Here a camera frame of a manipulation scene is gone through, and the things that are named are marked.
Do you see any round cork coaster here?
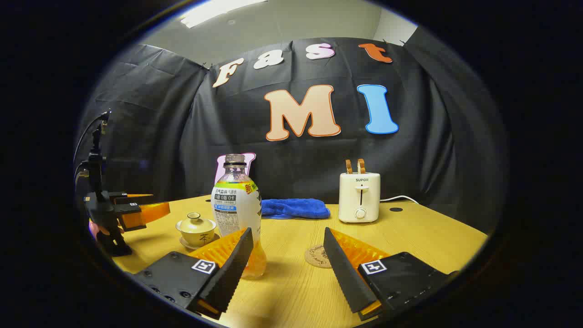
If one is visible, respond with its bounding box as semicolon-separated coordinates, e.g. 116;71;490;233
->
304;245;333;268

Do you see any black backdrop cloth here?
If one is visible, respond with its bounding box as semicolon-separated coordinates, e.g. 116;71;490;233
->
75;37;508;233

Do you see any cream ceramic saucer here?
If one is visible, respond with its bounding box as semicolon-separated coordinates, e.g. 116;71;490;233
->
179;233;220;250

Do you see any thin gripper cable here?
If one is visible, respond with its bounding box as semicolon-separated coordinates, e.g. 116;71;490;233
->
74;112;110;183

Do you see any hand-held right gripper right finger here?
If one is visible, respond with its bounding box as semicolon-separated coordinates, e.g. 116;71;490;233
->
323;227;460;322

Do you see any cream toaster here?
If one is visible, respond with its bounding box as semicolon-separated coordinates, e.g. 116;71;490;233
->
338;172;381;223

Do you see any blue towel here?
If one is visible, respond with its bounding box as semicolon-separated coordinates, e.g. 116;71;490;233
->
261;198;331;220

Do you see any cream teacup lid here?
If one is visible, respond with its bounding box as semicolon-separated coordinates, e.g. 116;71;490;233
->
176;212;217;234

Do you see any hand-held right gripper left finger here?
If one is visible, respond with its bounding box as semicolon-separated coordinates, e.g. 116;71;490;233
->
133;227;254;320

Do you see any white toaster cable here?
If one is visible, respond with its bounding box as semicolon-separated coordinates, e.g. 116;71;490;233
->
379;195;419;205

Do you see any clear labelled water bottle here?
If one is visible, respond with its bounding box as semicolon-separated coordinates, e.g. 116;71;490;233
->
212;154;267;279

